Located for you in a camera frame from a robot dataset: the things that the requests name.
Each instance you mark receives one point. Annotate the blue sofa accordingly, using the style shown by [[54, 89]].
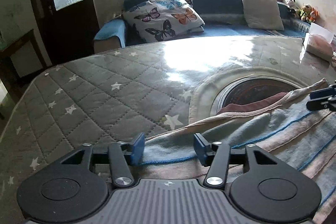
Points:
[[223, 27]]

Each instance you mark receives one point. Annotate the dark wooden glass door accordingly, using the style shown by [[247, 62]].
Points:
[[68, 35]]

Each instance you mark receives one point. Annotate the white tissue box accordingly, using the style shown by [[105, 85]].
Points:
[[317, 43]]

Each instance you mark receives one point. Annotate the butterfly print pillow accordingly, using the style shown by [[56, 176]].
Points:
[[162, 16]]

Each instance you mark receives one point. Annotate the orange plush toy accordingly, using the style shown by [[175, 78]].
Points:
[[313, 15]]

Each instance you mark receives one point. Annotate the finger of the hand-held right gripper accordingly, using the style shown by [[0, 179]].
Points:
[[324, 93], [320, 105]]

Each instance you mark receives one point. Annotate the yellow green plush toy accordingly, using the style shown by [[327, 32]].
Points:
[[304, 12]]

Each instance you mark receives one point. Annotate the round black table hob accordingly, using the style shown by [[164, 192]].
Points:
[[257, 90]]

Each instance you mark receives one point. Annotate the striped blue towel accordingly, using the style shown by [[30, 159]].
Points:
[[262, 129]]

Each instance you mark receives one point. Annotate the dark patterned cushion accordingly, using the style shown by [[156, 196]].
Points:
[[188, 2]]

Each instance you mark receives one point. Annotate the black and white plush toy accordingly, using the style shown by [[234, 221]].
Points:
[[292, 3]]

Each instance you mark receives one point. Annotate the dark wooden cabinet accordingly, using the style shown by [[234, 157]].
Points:
[[23, 56]]

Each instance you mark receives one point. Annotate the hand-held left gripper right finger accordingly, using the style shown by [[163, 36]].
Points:
[[200, 148]]

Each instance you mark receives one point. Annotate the plain white pillow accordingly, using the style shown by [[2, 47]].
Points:
[[262, 11]]

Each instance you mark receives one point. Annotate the grey quilted star table cover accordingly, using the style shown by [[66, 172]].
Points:
[[92, 98]]

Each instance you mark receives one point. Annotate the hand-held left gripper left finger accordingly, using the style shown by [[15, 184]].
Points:
[[137, 148]]

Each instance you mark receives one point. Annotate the blue armrest cover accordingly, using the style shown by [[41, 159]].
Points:
[[110, 32]]

